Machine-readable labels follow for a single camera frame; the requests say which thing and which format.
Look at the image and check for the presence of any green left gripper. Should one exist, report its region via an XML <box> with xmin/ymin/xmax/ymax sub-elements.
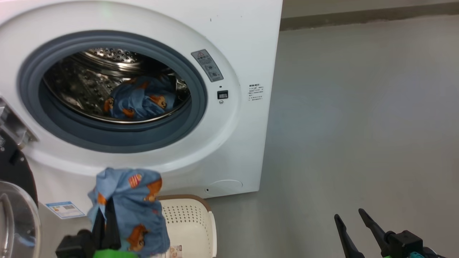
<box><xmin>92</xmin><ymin>198</ymin><xmax>139</xmax><ymax>258</ymax></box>

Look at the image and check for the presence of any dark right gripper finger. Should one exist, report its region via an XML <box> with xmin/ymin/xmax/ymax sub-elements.
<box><xmin>360</xmin><ymin>209</ymin><xmax>391</xmax><ymax>257</ymax></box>
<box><xmin>334</xmin><ymin>214</ymin><xmax>364</xmax><ymax>258</ymax></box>

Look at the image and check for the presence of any black glass washing machine door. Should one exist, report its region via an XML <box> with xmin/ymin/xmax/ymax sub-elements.
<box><xmin>0</xmin><ymin>127</ymin><xmax>42</xmax><ymax>258</ymax></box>

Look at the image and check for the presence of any blue energy label sticker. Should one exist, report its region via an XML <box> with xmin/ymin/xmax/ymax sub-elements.
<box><xmin>45</xmin><ymin>201</ymin><xmax>86</xmax><ymax>219</ymax></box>

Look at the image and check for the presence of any stainless steel drum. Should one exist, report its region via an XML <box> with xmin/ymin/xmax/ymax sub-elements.
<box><xmin>42</xmin><ymin>47</ymin><xmax>191</xmax><ymax>124</ymax></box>

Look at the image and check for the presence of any white front-load washing machine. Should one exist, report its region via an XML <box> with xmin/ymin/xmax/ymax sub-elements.
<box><xmin>0</xmin><ymin>0</ymin><xmax>284</xmax><ymax>221</ymax></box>

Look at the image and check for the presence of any round white filter cover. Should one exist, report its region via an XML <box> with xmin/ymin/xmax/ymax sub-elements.
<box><xmin>205</xmin><ymin>179</ymin><xmax>243</xmax><ymax>197</ymax></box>

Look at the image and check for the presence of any metal door hinge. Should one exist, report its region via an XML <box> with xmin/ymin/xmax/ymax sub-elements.
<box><xmin>0</xmin><ymin>97</ymin><xmax>38</xmax><ymax>147</ymax></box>

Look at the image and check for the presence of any white perforated laundry basket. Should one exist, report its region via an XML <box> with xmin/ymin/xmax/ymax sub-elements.
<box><xmin>156</xmin><ymin>195</ymin><xmax>217</xmax><ymax>258</ymax></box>

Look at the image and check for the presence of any blue bear print garment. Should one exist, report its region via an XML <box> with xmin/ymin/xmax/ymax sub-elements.
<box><xmin>104</xmin><ymin>75</ymin><xmax>178</xmax><ymax>120</ymax></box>
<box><xmin>87</xmin><ymin>167</ymin><xmax>171</xmax><ymax>258</ymax></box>

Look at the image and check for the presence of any small printed text sticker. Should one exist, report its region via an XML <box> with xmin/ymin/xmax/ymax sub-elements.
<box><xmin>248</xmin><ymin>84</ymin><xmax>265</xmax><ymax>102</ymax></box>

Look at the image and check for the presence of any grey rubber door gasket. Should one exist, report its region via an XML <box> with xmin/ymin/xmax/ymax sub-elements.
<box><xmin>17</xmin><ymin>30</ymin><xmax>208</xmax><ymax>154</ymax></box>

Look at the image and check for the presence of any grey warning sticker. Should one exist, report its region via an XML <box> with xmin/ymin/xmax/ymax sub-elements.
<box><xmin>191</xmin><ymin>49</ymin><xmax>224</xmax><ymax>83</ymax></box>

